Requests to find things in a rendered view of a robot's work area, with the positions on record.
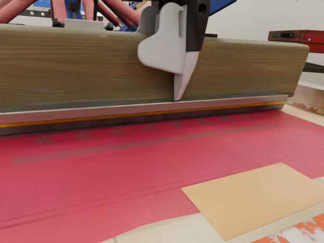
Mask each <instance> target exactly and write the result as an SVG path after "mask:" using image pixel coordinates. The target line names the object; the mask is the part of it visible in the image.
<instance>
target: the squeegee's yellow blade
mask: <svg viewBox="0 0 324 243"><path fill-rule="evenodd" d="M283 103H285V102H273V103H261V104H249V105H237V106H225V107H213V108H196V109H184V110H171V111H159V112H147V113H135V114H123V115H111V116H99V117H87V118H75V119H63V120H51V121H34V122H22V123H10V124H0V127H10V126H22V125H34V124H45V123H56V122H72V121H84V120H95V119H107V118H118V117H130V116H141V115H152V114H164V113H175V112H187V111H198V110H210V109H221V108H237V107H249V106H260V105H272V104H283Z"/></svg>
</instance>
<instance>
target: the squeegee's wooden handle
mask: <svg viewBox="0 0 324 243"><path fill-rule="evenodd" d="M152 35H154V34H152V33H137V32H123V31H108V30H94V29H79V28H64V27H43V26H29V25H14V24H0V108H1V107H19V106H36V105H54V104H71V103H89V102H106V101H123V100H141V99H158V98H173V94H174V91H173V80H174V75H175V74H174V73H171V72H167V71H163V70H159V69H155V68H152V67H147V66H145V65H143V64H142V63H141V62H140V61H139V59H138V55H137V50H138V46H139V44H140V42H141V41H143V40H145V39H147V38H149V37H150V36H152ZM309 52H310V47H309V46H308V45H305V44H299V43H290V42H276V41H261V40H240V39H226V38H211V37H204V40H203V44H202V49H201V50H200V51H199V56H198V59H197V63H196V66H195V68H194V71H193V73H192V75H191V78H190V80H189V82H188V84H187V86H186V88H185V91H184V93H183V95H182V97H193V96H210V95H235V94H253V93H270V92H283V93H286V94H288V97H293V95H294V93H295V90H296V87H297V84H298V81H299V79H300V76H301V73H302V70H303V68H304V65H305V63H306V60H307V57H308V55H309Z"/></svg>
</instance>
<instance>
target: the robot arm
mask: <svg viewBox="0 0 324 243"><path fill-rule="evenodd" d="M121 1H126V2H138V3H141V2H143V0H121ZM146 1H151V5H150V6H147V7H145V8H144V9H143V10H142V11H141V14H140V20H139V28H138V30H137V31H136V32H137V33H152V34H154V35H152V36H150V37H149V38H147V39H145V40H143V41H141V42H140V44H139V46H138V50H137V55H138V59H139V61H140V62H141V63H142V64H143V65H145V66H147V67H151V68H155V69H159V70H163V71H167V72H171V73H174V74H175V75H174V80H173V91H174V94H173V99H174V100H180V99H181V97H182V95H183V93H184V91H185V88H186V86H187V84H188V82H189V80H190V78H191V75H192V73H193V71H194V68H195V66H196V63H197V59H198V56H199V51H200V50H201V49H202V46H203V40H204V36H205V32H206V27H207V23H208V18H209V13H210V3H211V0H146Z"/></svg>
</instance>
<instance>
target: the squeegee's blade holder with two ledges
mask: <svg viewBox="0 0 324 243"><path fill-rule="evenodd" d="M287 98H288V94H286V93H283V92H270V93H253V94H228V95H210V96H193V97H182V98H181V99H180V100H174V99H173V98H158V99H141V100H123V101H106V102H89V103H71V104H54V105H36V106H19V107H1V108H0V124H10V123H22V122H39V121H51V120H63V119H75V118H87V117H99V116H111V115H123V114H135V113H147V112H159V111H171V110H184V109H196V108H213V107H225V106H237V105H249V104H261V103H273V102H285V101H286V100H287Z"/></svg>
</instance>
